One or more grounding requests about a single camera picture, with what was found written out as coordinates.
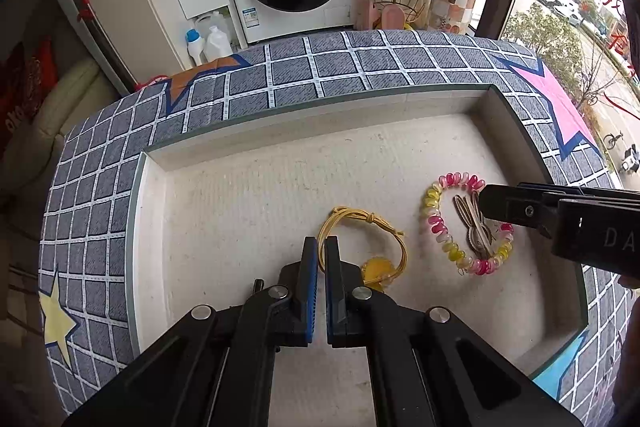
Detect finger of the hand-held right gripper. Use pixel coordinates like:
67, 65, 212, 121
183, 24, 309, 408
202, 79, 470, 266
517, 181, 640, 204
477, 183, 562, 239

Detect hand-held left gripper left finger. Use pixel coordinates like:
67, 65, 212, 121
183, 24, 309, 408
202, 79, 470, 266
62, 236, 321, 427

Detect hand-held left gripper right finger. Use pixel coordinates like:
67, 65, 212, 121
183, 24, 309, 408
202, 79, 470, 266
324, 236, 585, 427

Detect brown rabbit hair clip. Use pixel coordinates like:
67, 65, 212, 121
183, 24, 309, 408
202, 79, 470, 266
452, 194, 501, 260

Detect pink yellow spiral hair tie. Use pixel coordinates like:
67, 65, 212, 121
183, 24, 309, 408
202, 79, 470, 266
425, 173, 515, 276

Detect yellow cord bracelet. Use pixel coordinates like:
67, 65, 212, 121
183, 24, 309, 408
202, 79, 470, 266
317, 206, 408, 293

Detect shallow beige tray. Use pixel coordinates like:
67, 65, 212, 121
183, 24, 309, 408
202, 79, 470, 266
130, 83, 591, 378

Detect pink slippers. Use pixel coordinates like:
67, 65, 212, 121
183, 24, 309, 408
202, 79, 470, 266
357, 1, 407, 30

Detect small white plastic jug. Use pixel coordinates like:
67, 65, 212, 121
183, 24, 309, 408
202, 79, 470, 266
202, 25, 235, 62

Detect blue-capped detergent bottle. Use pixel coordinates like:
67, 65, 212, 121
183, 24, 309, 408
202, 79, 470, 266
186, 29, 206, 64

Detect cream sofa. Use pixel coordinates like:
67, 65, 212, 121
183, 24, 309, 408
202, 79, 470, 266
0, 57, 121, 208

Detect red cushion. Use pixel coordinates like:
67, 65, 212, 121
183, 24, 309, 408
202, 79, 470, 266
22, 36, 58, 120

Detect dark red blanket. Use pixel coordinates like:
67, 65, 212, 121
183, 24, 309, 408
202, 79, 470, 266
0, 42, 31, 142

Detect red-handled mop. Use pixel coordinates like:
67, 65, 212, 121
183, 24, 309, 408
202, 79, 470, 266
75, 0, 138, 92

